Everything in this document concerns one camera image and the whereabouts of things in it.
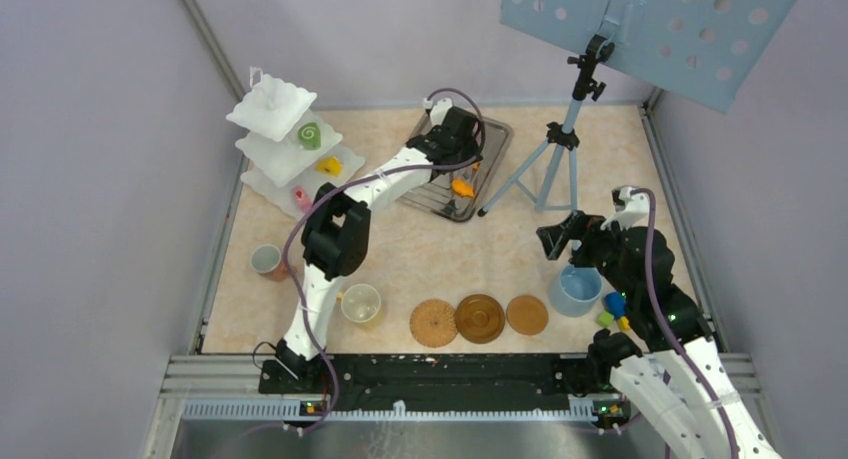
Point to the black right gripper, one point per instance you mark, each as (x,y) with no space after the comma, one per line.
(580,225)

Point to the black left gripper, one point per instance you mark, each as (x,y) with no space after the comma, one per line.
(470,147)

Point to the yellow cake wedge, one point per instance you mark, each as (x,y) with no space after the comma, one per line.
(330,165)

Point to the green swirl roll cake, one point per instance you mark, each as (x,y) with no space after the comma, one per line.
(309,136)

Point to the pink cake slice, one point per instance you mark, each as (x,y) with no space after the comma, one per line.
(302,199)

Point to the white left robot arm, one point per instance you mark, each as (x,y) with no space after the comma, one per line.
(335,233)

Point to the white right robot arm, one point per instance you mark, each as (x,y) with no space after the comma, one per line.
(679,384)

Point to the orange fish pastry lower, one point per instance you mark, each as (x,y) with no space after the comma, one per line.
(462,188)

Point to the light blue mug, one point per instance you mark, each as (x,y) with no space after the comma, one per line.
(574,290)

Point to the metal serving tray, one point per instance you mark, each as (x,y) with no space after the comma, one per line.
(438,197)

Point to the light wooden round coaster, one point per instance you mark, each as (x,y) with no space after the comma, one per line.
(527,315)

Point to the light blue tripod stand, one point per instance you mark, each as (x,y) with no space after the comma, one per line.
(562,136)

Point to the green toy cube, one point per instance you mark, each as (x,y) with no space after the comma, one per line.
(605,319)

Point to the yellow toy cube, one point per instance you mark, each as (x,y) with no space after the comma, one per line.
(623,323)

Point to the dark wooden round coaster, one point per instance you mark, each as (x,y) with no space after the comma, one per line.
(480,318)

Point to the woven rattan coaster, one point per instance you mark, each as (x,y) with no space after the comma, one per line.
(432,323)

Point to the white three-tier dessert stand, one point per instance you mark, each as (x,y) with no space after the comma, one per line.
(272,111)

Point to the yellow transparent cup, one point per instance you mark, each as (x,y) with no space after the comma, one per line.
(362,305)

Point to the pink mug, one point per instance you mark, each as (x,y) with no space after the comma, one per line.
(267,261)

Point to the light blue perforated board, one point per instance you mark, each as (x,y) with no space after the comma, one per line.
(702,50)

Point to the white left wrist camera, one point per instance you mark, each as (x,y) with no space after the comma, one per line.
(436,110)

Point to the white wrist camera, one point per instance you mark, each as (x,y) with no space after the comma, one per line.
(631,204)
(436,110)

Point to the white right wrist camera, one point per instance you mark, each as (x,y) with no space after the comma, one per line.
(631,204)

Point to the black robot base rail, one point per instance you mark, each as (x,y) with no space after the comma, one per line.
(521,382)

